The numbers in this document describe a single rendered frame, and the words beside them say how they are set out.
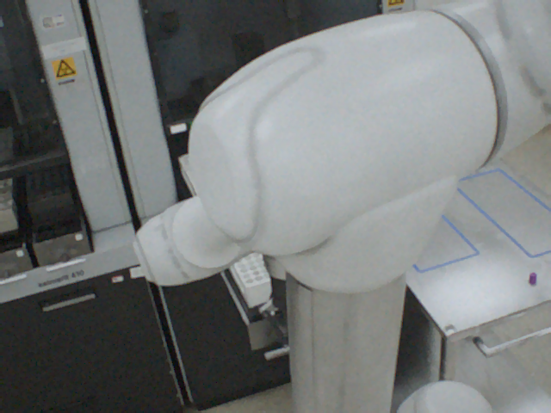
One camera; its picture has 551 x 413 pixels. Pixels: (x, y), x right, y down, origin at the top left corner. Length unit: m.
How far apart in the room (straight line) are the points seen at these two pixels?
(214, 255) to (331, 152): 0.54
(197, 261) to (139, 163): 0.86
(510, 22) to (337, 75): 0.14
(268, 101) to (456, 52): 0.14
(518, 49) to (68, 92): 1.31
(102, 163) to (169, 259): 0.83
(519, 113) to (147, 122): 1.31
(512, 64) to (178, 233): 0.56
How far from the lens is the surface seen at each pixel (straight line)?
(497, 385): 1.92
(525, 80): 0.50
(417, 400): 0.95
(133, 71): 1.67
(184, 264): 0.95
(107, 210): 1.81
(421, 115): 0.44
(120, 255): 1.78
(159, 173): 1.78
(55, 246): 1.74
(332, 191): 0.41
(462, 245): 1.47
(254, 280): 1.34
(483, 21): 0.51
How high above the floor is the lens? 1.68
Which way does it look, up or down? 32 degrees down
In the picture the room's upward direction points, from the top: 7 degrees counter-clockwise
